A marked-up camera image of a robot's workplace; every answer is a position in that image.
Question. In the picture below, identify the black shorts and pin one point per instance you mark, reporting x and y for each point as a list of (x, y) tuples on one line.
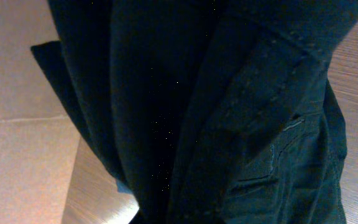
[(207, 111)]

